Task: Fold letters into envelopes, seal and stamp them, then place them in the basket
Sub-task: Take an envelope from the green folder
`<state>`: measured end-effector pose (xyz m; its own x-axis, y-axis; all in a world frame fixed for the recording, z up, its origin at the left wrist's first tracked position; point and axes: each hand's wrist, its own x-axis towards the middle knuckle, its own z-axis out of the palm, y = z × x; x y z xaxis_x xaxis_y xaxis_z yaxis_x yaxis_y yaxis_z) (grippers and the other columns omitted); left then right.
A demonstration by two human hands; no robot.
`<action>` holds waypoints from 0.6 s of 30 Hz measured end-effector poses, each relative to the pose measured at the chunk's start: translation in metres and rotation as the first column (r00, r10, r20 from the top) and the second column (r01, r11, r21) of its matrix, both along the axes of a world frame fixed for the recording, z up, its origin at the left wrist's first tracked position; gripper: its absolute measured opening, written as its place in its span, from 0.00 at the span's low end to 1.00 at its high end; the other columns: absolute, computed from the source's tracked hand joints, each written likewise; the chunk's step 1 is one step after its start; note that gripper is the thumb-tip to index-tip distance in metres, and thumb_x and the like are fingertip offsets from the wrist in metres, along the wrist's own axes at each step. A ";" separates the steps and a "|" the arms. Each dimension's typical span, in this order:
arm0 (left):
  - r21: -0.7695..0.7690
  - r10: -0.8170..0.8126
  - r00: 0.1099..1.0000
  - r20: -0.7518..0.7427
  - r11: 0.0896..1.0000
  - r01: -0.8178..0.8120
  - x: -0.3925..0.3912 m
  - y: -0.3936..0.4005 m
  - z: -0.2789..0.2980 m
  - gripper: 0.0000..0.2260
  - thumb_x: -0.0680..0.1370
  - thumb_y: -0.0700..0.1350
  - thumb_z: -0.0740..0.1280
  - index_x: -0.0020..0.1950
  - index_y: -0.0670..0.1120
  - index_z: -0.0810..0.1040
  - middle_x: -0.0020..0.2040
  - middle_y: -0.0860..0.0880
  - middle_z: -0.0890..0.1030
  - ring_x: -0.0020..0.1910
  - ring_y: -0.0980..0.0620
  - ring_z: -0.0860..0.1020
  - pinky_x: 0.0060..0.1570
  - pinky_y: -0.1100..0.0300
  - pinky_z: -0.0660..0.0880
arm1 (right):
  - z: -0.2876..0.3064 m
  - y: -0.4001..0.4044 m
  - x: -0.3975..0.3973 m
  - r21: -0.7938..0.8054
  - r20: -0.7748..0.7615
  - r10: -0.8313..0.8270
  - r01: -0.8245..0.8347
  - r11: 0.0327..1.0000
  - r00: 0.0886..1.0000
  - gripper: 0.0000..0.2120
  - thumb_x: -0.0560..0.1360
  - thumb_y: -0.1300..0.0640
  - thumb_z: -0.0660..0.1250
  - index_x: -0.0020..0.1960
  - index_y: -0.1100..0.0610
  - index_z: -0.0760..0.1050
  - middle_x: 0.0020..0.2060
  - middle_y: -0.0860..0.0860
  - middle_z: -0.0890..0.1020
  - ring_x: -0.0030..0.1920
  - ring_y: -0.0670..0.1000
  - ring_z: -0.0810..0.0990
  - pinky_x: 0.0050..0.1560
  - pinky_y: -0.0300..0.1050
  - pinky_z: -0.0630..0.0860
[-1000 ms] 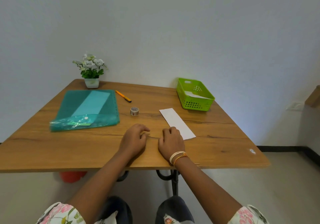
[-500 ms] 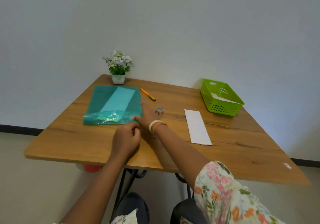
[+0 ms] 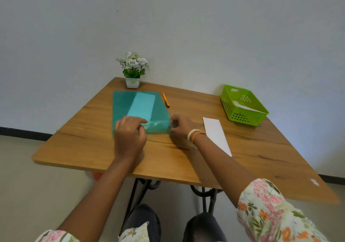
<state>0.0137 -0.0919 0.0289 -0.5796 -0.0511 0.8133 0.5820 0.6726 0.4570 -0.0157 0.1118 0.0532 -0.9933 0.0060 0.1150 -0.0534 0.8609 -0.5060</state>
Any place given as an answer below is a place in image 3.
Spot person's left hand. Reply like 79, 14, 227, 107
114, 116, 148, 160

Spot person's right hand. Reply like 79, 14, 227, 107
169, 114, 199, 146

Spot teal cutting mat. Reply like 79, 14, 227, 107
112, 91, 172, 135

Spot person's left forearm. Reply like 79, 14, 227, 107
57, 155, 142, 242

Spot person's right forearm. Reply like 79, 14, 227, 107
192, 134, 260, 208

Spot white wristband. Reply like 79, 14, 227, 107
187, 129, 202, 142

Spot light teal paper sheet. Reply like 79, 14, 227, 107
126, 92, 156, 121

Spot white paper strip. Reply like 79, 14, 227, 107
203, 117, 233, 157

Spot white potted artificial flowers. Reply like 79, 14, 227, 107
116, 51, 150, 89

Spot green plastic basket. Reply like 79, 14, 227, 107
220, 85, 270, 127

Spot white folded paper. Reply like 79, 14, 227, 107
232, 101, 263, 113

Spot dark grey trousers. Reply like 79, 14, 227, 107
123, 204, 227, 242

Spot black baseboard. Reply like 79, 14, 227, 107
0, 127, 345, 186

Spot floral blouse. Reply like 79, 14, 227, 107
35, 178, 329, 242

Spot orange thread bracelet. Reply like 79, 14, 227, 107
191, 132, 206, 144

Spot black metal table frame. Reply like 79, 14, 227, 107
120, 178, 219, 234

